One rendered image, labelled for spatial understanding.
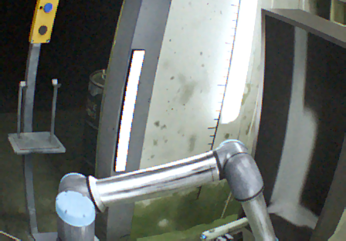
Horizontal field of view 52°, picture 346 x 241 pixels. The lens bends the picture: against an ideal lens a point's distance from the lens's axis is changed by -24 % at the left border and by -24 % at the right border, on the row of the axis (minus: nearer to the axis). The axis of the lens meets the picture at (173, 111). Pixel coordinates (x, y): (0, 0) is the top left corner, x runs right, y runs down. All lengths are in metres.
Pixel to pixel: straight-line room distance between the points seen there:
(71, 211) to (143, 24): 1.07
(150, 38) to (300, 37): 0.78
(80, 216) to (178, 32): 1.20
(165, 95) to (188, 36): 0.32
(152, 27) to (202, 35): 0.32
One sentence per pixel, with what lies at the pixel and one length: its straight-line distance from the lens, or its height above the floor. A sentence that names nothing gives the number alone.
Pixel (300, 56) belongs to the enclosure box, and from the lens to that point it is 2.16.
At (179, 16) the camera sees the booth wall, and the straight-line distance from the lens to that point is 2.19.
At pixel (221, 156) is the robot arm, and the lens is 1.52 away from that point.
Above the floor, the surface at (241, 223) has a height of 0.57.
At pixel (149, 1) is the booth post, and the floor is 1.53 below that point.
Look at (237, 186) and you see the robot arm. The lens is 1.44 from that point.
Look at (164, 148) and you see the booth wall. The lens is 2.41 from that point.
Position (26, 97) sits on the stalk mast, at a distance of 2.12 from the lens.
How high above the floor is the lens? 1.66
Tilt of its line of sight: 18 degrees down
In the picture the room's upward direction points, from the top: 11 degrees clockwise
